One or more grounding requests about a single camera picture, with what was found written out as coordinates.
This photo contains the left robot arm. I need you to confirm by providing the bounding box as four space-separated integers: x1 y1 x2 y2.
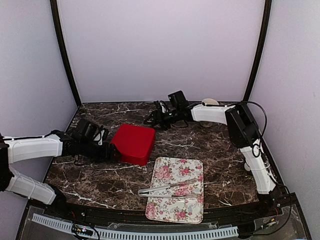
0 118 122 218

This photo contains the white ceramic mug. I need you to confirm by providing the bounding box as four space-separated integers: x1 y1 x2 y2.
201 98 219 106

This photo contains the red chocolate box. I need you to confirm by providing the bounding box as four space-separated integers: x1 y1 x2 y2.
117 140 155 166

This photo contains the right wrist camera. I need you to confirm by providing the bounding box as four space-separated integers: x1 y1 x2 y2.
153 100 169 113

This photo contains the red box lid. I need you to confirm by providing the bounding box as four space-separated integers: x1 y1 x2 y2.
111 124 156 151

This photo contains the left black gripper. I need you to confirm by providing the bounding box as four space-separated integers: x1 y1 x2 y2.
79 139 122 164

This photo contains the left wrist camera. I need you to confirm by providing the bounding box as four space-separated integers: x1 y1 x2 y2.
94 128 109 146

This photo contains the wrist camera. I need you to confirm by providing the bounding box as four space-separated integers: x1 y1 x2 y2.
153 100 169 113
94 128 109 146

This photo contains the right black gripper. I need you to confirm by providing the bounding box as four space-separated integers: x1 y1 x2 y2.
144 108 181 131

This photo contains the white slotted cable duct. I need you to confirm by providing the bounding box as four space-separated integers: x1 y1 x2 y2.
31 213 239 240

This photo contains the white and dark bowl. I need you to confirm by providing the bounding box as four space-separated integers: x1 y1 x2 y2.
244 162 251 172

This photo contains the floral rectangular tray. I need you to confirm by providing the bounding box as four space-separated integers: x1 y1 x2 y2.
138 157 204 224

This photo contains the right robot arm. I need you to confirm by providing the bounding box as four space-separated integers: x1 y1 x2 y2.
143 90 276 196

